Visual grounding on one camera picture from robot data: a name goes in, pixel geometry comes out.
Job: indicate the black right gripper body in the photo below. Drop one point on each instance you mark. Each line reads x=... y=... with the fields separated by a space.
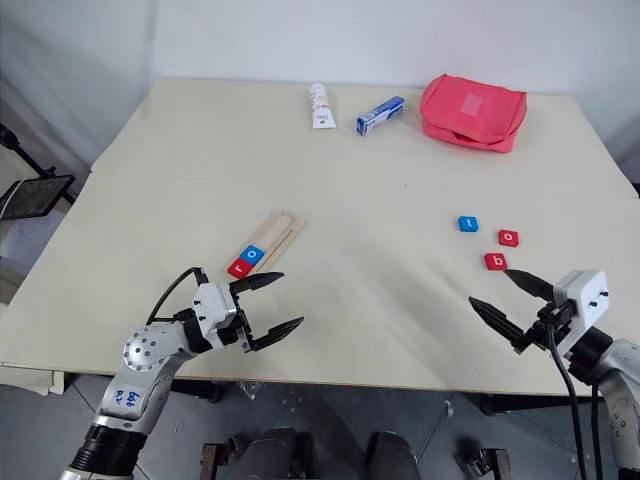
x=547 y=325

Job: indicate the red fabric pouch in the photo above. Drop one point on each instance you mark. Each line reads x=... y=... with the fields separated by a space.
x=470 y=110

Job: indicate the red letter tile b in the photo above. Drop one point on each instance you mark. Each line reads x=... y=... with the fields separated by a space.
x=496 y=261

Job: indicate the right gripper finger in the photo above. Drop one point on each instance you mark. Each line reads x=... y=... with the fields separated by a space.
x=530 y=282
x=497 y=320

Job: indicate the dark rounded shape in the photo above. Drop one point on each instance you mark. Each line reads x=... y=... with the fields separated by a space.
x=392 y=457
x=282 y=452

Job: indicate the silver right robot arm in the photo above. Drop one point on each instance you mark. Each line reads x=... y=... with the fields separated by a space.
x=617 y=380

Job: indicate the black tripod stand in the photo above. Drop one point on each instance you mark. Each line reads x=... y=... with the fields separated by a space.
x=20 y=150

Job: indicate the blue and white carton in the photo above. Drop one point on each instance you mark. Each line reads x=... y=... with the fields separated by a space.
x=378 y=116

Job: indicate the blue letter tile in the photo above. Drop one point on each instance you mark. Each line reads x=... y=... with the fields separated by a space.
x=468 y=223
x=251 y=255

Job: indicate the white printed tube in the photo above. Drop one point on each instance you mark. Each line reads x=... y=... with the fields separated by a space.
x=320 y=107

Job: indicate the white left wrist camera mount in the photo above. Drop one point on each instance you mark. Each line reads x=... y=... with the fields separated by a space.
x=212 y=305

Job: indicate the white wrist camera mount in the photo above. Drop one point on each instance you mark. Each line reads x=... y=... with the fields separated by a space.
x=582 y=300
x=212 y=305

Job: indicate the red letter tile o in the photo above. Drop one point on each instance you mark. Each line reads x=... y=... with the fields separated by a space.
x=509 y=238

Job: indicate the wooden tile rack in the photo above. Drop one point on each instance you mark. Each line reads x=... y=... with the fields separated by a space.
x=280 y=230

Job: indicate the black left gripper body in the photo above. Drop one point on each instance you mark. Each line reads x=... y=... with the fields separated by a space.
x=242 y=330

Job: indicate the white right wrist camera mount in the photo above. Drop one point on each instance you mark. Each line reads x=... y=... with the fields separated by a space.
x=582 y=300

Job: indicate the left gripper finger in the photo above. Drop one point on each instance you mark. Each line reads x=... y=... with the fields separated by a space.
x=260 y=280
x=277 y=332

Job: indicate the black tablet screen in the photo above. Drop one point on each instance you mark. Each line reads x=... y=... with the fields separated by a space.
x=35 y=195

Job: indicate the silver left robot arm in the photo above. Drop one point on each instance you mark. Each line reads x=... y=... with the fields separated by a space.
x=145 y=360

